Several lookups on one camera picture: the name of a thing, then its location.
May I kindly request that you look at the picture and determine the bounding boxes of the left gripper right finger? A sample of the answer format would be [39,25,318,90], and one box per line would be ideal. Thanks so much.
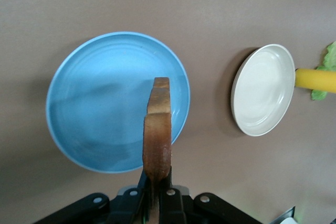
[159,165,263,224]

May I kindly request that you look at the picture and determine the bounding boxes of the yellow squeeze bottle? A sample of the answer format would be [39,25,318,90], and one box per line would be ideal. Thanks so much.
[294,68,336,94]

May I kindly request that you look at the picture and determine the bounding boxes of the green lettuce leaf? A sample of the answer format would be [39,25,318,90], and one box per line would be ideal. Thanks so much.
[311,40,336,101]

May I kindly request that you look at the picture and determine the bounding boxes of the beige round plate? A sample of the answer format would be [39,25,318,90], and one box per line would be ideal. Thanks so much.
[230,44,296,137]

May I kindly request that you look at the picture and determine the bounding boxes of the brown bread slice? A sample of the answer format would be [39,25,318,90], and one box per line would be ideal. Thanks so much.
[141,77,174,221]

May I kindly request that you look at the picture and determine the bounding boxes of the blue round plate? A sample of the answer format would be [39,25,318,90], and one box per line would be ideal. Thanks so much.
[46,31,191,174]

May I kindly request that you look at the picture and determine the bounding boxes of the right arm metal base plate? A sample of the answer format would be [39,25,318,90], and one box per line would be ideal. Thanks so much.
[270,206,296,224]

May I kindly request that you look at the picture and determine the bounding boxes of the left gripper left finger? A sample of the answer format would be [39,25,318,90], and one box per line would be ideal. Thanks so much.
[34,167,152,224]

